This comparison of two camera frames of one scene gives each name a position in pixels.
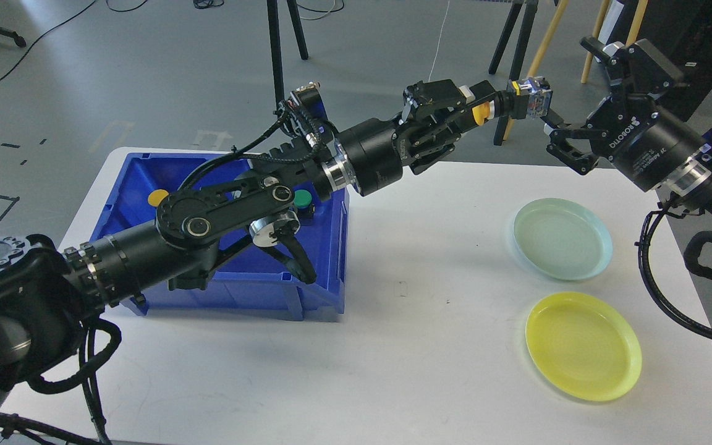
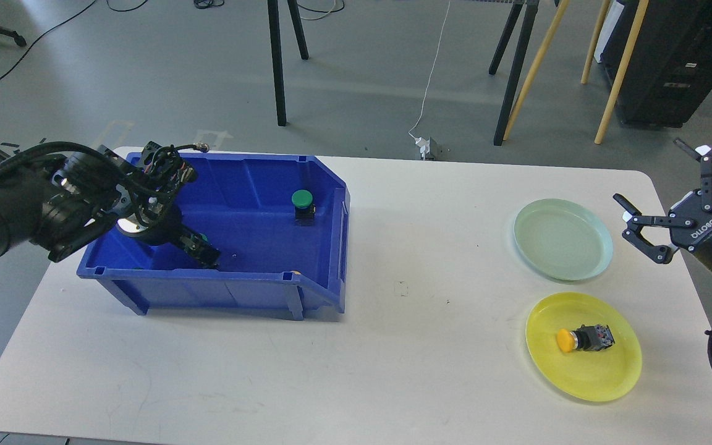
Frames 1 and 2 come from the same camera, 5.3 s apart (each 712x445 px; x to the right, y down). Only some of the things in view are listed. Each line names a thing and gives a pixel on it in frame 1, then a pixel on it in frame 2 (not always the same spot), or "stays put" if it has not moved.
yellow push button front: x=529 y=96 → x=593 y=338
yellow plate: x=584 y=345 stays put
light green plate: x=563 y=238 stays put
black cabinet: x=702 y=38 stays put
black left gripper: x=372 y=156 → x=160 y=225
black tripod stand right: x=528 y=23 stays put
